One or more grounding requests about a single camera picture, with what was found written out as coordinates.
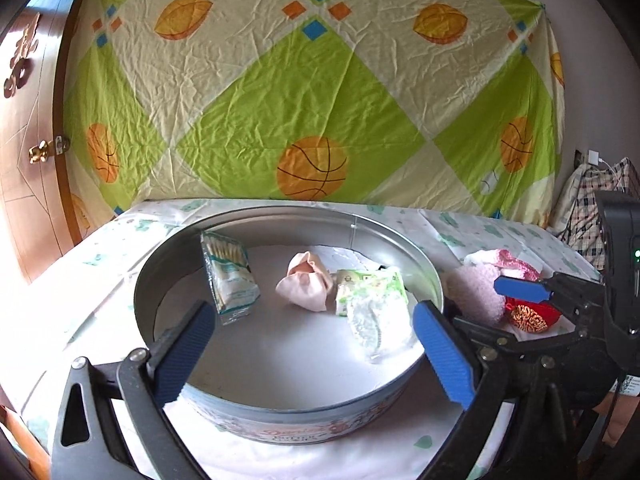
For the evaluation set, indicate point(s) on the brass door ornament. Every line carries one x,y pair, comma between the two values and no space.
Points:
22,55

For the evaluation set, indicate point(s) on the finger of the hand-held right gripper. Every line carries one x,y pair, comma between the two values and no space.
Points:
520,287
530,337

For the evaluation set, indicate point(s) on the green cream printed bedsheet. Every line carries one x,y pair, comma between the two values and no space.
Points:
300,85

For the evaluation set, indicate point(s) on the white floral tablecloth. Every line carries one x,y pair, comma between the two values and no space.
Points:
115,245

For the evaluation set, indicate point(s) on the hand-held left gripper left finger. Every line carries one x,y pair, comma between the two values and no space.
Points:
182,350

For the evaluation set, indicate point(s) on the wooden door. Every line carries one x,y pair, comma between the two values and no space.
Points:
30,200

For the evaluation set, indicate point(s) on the pale pink sock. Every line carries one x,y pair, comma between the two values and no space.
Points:
305,285

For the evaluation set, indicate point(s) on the red embroidered pouch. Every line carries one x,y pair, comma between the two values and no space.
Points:
530,317

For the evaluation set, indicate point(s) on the plaid bag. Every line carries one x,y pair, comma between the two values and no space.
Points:
580,210

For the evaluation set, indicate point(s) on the person's right forearm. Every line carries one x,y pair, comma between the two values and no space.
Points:
622,422

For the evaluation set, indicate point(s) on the white charger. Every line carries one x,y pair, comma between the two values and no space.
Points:
594,157

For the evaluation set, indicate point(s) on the pink white knitted cloth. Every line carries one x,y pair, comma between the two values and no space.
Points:
500,260

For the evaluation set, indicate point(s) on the wall socket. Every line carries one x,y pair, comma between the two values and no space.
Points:
581,156

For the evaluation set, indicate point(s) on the cotton swab packet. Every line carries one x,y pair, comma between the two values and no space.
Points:
230,280

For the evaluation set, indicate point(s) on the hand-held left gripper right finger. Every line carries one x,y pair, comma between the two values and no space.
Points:
445,355

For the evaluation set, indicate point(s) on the pink fluffy cloth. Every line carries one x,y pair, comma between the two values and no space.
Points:
475,292

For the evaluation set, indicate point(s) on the clear plastic pack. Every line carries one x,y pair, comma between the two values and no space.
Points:
372,325

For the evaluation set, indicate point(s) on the round metal tin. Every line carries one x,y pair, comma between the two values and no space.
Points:
300,360

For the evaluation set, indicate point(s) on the brass door latch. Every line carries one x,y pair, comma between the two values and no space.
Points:
47,150

